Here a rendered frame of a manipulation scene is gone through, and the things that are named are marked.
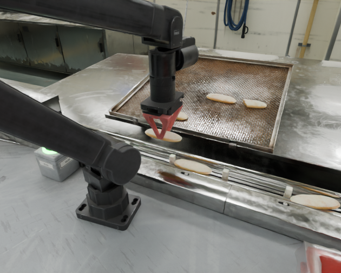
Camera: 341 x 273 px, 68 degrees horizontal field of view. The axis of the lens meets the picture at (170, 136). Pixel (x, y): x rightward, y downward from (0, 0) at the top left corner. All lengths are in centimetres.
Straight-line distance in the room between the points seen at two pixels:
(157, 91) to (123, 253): 33
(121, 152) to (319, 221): 39
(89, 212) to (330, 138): 62
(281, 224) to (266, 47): 384
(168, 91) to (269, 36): 375
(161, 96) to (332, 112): 53
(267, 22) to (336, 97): 334
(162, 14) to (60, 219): 46
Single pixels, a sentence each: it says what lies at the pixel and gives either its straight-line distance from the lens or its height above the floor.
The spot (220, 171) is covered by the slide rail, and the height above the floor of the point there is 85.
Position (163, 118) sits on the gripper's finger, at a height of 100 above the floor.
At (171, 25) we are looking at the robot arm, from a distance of 51.
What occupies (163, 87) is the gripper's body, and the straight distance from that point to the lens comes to 55.
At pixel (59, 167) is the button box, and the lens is 68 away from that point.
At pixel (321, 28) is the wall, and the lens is 422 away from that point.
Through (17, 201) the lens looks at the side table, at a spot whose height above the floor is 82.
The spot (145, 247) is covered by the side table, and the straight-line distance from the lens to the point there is 53.
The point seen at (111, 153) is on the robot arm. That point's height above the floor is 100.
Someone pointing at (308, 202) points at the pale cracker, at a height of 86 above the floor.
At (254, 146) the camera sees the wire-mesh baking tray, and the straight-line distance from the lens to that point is 68.
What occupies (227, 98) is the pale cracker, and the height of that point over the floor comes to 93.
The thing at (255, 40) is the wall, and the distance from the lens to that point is 429.
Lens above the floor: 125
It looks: 31 degrees down
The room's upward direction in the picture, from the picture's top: straight up
